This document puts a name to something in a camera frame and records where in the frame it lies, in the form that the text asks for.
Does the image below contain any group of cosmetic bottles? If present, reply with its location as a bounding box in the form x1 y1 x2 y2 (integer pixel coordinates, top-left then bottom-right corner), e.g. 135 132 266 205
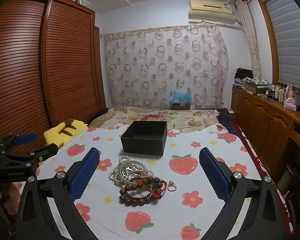
269 83 288 103

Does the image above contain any brown box with cloth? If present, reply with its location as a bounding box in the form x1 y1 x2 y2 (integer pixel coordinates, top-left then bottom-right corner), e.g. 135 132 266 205
244 76 272 95

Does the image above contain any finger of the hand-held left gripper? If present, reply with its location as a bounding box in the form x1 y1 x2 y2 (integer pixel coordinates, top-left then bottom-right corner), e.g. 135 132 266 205
5 144 59 167
0 133 38 153

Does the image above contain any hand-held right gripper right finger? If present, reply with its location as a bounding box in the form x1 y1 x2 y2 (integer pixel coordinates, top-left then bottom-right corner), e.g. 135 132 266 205
199 147 294 240

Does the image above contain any red string bracelet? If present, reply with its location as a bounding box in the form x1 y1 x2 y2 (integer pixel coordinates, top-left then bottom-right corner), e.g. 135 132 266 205
137 177 167 198

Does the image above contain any black square box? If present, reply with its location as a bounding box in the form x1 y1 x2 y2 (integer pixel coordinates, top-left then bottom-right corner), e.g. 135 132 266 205
120 121 168 157

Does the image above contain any stack of folded clothes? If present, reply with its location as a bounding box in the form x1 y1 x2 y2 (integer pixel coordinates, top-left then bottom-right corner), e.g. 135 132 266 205
234 67 254 87

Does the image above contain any white pearl necklace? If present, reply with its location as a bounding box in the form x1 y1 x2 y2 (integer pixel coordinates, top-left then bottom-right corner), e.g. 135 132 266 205
109 156 154 184

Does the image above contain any yellow plush toy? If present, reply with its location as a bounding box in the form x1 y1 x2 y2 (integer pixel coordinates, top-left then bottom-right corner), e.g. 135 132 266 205
44 119 89 148

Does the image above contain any wooden side cabinet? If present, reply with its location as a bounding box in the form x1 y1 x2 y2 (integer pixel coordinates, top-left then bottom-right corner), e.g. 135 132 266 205
231 85 300 183

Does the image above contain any brown slatted wardrobe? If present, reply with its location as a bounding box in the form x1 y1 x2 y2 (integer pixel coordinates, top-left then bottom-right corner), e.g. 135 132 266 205
0 0 107 160

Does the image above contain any white air conditioner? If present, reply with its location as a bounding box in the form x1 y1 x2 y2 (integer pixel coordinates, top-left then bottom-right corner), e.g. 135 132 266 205
188 0 237 26

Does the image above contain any pink tissue box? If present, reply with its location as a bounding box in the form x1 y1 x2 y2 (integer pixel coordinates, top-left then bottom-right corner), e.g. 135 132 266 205
283 97 297 110

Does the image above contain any brown wooden bead bracelet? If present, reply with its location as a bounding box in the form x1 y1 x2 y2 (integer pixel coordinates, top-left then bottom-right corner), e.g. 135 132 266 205
119 176 168 207

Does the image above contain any rhinestone bangle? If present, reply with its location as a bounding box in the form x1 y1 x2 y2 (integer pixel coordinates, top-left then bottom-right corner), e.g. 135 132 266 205
126 191 157 201

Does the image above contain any grey window blind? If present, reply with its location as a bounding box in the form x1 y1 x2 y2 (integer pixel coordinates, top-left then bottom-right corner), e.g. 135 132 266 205
261 0 300 92

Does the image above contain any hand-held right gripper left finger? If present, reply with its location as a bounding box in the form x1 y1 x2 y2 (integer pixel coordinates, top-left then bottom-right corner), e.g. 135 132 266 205
15 147 101 240

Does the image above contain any small cardboard box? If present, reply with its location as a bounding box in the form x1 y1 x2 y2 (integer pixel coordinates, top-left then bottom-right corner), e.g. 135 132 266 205
172 102 191 110

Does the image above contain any circle pattern curtain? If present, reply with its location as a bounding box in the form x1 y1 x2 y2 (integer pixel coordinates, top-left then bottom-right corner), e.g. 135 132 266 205
104 24 230 110

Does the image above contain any beige side curtain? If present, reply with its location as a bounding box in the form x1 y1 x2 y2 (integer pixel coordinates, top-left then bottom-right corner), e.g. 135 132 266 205
235 0 263 80

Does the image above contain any blue plastic bag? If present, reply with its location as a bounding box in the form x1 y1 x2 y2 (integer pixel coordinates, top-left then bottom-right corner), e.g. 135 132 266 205
170 90 192 104

